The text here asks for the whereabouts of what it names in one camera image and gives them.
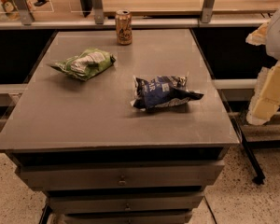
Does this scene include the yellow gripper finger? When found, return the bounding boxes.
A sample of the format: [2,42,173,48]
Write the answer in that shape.
[245,22,269,46]
[246,61,280,125]

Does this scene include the green jalapeno chip bag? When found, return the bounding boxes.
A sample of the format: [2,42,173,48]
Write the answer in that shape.
[50,48,116,81]

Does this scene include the blue chip bag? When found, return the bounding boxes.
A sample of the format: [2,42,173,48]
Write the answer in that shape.
[131,76,203,111]

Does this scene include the orange soda can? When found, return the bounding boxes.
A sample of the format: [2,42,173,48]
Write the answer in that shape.
[115,10,133,45]

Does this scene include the black metal floor stand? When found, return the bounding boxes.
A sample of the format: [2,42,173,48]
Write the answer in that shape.
[231,117,265,185]

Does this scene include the top grey drawer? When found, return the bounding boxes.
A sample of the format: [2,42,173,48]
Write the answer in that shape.
[20,161,224,191]

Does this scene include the grey drawer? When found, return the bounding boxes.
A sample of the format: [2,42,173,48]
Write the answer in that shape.
[64,211,192,224]
[49,192,203,214]
[20,161,224,191]

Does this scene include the grey drawer cabinet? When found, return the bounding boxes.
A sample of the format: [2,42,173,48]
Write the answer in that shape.
[0,28,241,224]

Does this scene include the middle grey drawer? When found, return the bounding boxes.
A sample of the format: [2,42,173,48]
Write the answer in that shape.
[49,192,203,214]

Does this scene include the small black object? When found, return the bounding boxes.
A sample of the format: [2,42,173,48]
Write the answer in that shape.
[34,0,49,7]

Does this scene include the bottom grey drawer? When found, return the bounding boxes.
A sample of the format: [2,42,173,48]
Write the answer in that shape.
[64,211,192,224]

